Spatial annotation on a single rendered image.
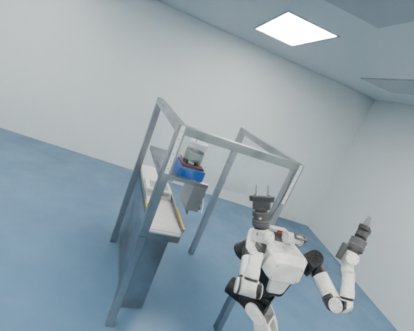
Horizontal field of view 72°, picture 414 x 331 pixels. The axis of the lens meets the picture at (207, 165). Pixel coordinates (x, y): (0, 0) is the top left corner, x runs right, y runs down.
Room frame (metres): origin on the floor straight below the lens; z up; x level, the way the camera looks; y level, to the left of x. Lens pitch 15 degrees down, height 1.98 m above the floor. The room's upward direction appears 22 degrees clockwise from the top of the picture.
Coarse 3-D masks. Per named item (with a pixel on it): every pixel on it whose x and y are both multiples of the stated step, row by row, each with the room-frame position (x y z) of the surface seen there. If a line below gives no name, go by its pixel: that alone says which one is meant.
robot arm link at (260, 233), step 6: (252, 222) 1.34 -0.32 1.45; (258, 222) 1.31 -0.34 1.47; (264, 222) 1.31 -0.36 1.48; (258, 228) 1.32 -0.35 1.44; (264, 228) 1.31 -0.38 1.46; (252, 234) 1.32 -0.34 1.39; (258, 234) 1.31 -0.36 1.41; (264, 234) 1.30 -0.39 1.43; (270, 234) 1.29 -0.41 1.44; (252, 240) 1.33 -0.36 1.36; (258, 240) 1.31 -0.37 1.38; (264, 240) 1.29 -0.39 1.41; (270, 240) 1.29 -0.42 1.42
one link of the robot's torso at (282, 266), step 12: (276, 240) 1.62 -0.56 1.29; (276, 252) 1.47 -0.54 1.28; (288, 252) 1.52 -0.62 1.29; (300, 252) 1.59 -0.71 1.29; (264, 264) 1.46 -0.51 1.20; (276, 264) 1.44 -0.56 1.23; (288, 264) 1.46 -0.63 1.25; (300, 264) 1.50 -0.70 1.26; (264, 276) 1.47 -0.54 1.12; (276, 276) 1.45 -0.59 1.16; (288, 276) 1.47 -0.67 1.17; (300, 276) 1.49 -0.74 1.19; (264, 288) 1.46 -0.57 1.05; (276, 288) 1.47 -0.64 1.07
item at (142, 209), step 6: (138, 180) 2.76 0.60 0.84; (138, 186) 2.66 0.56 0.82; (138, 192) 2.56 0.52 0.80; (138, 198) 2.48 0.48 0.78; (144, 204) 2.23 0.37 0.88; (144, 210) 2.13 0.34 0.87; (150, 234) 1.93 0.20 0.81; (156, 234) 1.95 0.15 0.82; (162, 234) 1.97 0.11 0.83; (162, 240) 1.97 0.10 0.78; (168, 240) 1.99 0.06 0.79; (174, 240) 2.01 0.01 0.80
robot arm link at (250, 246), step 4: (252, 228) 1.36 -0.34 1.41; (248, 232) 1.34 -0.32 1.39; (248, 236) 1.33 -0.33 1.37; (248, 240) 1.32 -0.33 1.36; (248, 244) 1.31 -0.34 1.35; (252, 244) 1.33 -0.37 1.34; (248, 248) 1.29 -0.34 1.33; (252, 248) 1.32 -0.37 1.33; (248, 252) 1.29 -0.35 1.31; (252, 252) 1.27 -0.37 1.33; (256, 252) 1.27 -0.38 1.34; (260, 252) 1.27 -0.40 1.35; (256, 256) 1.26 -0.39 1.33; (260, 256) 1.26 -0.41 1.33
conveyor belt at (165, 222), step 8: (144, 168) 3.03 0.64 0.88; (152, 168) 3.14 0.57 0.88; (144, 176) 2.81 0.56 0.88; (152, 176) 2.90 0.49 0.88; (160, 200) 2.40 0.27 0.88; (168, 200) 2.47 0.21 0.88; (160, 208) 2.26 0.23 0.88; (168, 208) 2.31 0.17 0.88; (160, 216) 2.12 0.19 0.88; (168, 216) 2.17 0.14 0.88; (152, 224) 1.96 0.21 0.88; (160, 224) 2.00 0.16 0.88; (168, 224) 2.05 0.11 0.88; (176, 224) 2.10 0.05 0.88; (152, 232) 1.92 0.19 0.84; (160, 232) 1.93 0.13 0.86; (168, 232) 1.96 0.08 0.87; (176, 232) 1.99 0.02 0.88
